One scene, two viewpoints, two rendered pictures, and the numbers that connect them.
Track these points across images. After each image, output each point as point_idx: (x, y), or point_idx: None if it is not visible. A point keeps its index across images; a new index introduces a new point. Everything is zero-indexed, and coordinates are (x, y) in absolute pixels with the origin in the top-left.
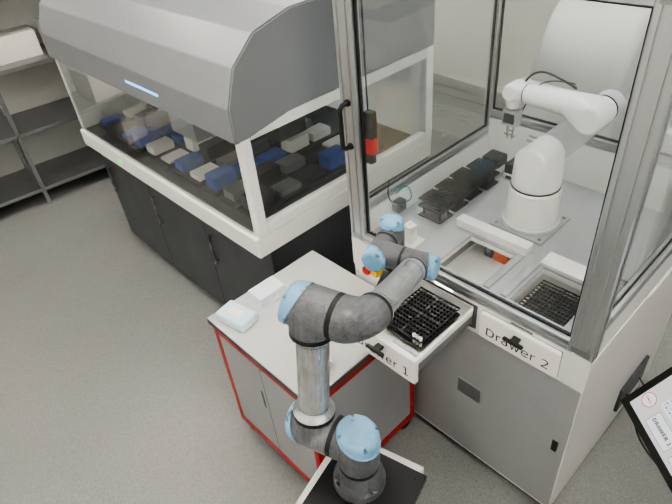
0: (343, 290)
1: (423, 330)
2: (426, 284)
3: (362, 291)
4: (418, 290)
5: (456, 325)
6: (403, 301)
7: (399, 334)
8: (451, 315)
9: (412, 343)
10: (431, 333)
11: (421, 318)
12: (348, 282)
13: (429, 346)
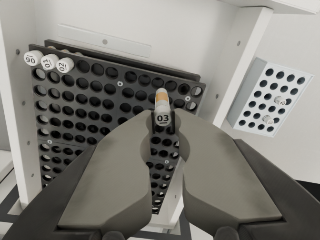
0: (313, 145)
1: (60, 99)
2: (155, 218)
3: (275, 156)
4: (158, 204)
5: (12, 154)
6: (174, 165)
7: (132, 64)
8: (40, 174)
9: (77, 48)
10: (34, 100)
11: (96, 136)
12: (307, 164)
13: (1, 47)
